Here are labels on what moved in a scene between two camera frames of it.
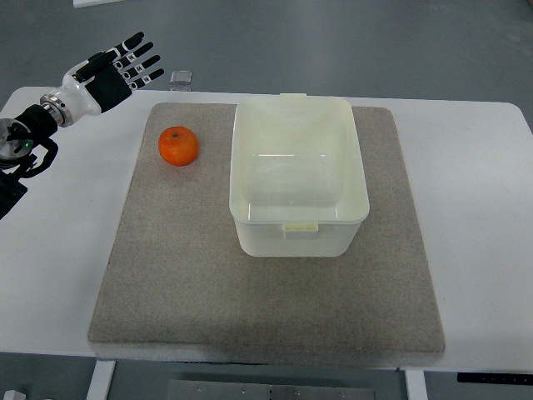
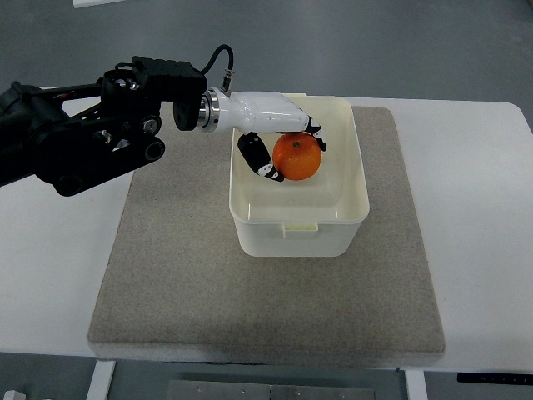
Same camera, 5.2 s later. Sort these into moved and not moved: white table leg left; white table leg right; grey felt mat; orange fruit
Moved: orange fruit
Not moved: white table leg right; white table leg left; grey felt mat
